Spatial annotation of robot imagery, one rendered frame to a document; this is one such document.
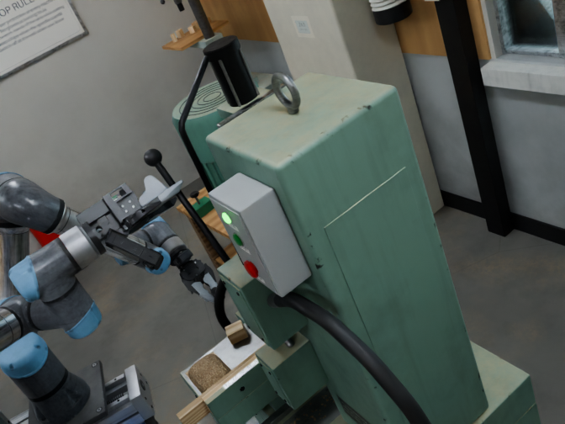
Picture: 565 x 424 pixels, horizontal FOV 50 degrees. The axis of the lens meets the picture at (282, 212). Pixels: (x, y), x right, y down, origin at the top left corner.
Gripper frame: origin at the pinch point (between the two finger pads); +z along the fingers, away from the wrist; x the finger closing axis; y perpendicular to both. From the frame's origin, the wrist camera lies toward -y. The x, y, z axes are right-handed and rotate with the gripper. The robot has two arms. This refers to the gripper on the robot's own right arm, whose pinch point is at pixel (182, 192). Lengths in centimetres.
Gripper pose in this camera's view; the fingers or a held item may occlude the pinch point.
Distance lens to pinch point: 124.1
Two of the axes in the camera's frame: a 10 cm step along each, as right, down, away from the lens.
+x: -2.5, 2.0, 9.5
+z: 7.7, -5.5, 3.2
